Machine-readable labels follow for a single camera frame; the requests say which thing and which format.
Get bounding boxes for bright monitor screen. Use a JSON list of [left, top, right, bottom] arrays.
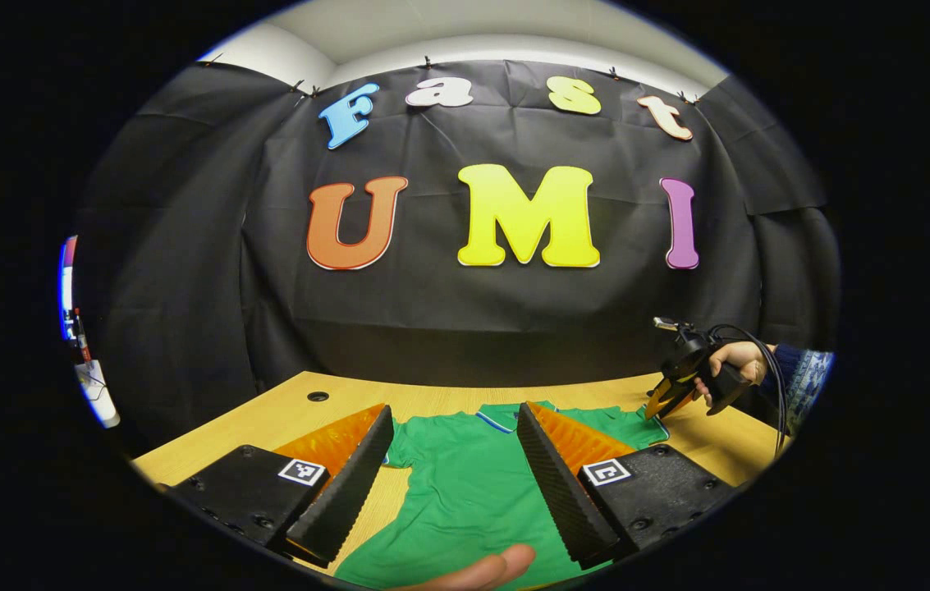
[[58, 234, 80, 341]]

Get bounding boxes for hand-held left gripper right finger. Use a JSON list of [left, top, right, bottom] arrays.
[[516, 401, 739, 572]]

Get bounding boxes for green T-shirt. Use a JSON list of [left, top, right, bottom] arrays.
[[333, 401, 671, 591]]

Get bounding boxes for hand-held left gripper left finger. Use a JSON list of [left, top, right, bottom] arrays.
[[169, 402, 396, 569]]

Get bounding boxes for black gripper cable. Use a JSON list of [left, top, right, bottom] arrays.
[[707, 323, 790, 460]]

